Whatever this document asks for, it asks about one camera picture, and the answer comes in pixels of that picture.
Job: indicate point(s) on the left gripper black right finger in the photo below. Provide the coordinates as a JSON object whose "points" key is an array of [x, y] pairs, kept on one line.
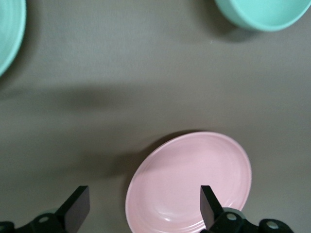
{"points": [[213, 216]]}

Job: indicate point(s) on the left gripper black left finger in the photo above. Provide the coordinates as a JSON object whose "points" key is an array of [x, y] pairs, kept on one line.
{"points": [[73, 213]]}

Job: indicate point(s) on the pink shallow plate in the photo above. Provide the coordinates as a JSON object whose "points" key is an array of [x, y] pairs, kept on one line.
{"points": [[189, 174]]}

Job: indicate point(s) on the brown table cover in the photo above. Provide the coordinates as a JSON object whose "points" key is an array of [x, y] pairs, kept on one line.
{"points": [[121, 85]]}

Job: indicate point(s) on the green oval plate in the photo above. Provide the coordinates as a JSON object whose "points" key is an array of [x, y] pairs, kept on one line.
{"points": [[9, 29]]}

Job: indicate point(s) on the small green bowl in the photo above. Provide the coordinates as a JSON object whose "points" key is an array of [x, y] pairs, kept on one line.
{"points": [[262, 12]]}

